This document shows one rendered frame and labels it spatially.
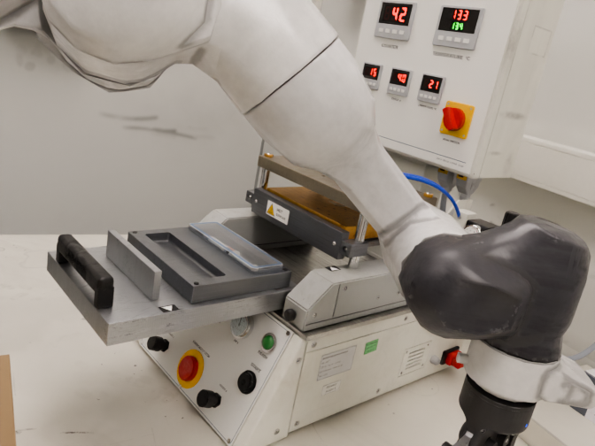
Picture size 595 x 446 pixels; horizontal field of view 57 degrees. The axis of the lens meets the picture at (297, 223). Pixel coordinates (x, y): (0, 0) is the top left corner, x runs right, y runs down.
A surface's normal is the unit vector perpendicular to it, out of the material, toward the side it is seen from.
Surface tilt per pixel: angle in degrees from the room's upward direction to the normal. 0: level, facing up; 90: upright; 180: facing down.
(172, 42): 129
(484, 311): 89
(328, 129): 102
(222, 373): 65
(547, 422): 0
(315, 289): 41
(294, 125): 114
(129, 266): 90
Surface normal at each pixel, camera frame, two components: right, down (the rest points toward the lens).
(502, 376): -0.43, 0.18
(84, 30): 0.04, 0.65
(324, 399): 0.63, 0.34
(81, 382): 0.18, -0.94
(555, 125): -0.87, -0.01
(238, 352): -0.61, -0.34
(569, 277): 0.18, 0.18
